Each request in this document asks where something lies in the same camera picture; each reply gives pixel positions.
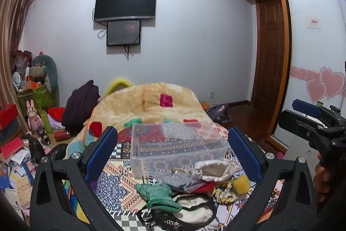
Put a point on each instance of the pink rabbit doll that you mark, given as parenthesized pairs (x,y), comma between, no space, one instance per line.
(33,119)

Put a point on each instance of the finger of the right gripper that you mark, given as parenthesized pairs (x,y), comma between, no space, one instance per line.
(306,108)

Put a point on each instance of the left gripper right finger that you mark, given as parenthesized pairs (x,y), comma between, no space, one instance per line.
(249,154)

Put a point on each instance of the dark bag on floor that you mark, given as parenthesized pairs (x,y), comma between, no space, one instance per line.
(219,114)

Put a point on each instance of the green cardboard box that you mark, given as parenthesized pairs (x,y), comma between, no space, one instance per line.
(41,96)

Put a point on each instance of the patterned patchwork bedsheet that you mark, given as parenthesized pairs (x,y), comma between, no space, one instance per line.
(115,187)

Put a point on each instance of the clear plastic storage box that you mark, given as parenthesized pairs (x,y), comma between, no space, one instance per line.
(159,148)

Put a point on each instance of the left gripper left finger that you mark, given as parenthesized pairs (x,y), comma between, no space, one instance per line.
(97,154)

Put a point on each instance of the green knitted cloth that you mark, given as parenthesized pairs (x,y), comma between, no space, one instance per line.
(158,197)

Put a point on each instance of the yellow sponge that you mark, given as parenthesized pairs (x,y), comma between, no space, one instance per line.
(241,185)

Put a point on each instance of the striped pink curtain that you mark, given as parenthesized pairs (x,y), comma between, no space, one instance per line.
(13,17)

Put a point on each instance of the white black trimmed bag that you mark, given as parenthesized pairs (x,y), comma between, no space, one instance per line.
(197,209)

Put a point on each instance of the white wardrobe sliding door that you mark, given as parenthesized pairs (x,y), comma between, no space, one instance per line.
(317,71)

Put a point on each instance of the black belt with studs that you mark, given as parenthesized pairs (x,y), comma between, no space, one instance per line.
(151,218)

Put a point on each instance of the green cylinder bottle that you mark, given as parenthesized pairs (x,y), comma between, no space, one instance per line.
(46,122)

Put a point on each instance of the right hand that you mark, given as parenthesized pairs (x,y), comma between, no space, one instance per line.
(320,182)

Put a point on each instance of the yellow green plush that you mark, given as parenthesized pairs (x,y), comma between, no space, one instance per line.
(117,84)

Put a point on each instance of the red fabric piece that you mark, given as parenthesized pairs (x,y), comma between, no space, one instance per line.
(206,188)

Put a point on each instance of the wooden door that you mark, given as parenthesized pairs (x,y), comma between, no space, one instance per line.
(266,95)

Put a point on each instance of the red box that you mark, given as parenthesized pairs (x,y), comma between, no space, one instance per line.
(7,114)

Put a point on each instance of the wall power outlet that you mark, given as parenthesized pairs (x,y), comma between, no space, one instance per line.
(211,95)

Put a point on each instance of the red can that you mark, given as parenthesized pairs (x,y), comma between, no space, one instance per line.
(62,135)

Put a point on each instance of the small wall monitor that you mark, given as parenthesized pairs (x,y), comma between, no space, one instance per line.
(123,32)

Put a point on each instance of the large wall television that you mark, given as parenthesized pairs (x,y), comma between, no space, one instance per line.
(109,10)

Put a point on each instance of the grey green plush toy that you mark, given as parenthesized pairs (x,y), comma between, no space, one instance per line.
(44,68)

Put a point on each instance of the dark purple garment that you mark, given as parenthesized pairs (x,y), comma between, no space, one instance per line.
(79,107)

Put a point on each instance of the white cloth pouch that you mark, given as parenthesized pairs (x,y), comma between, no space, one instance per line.
(215,170)

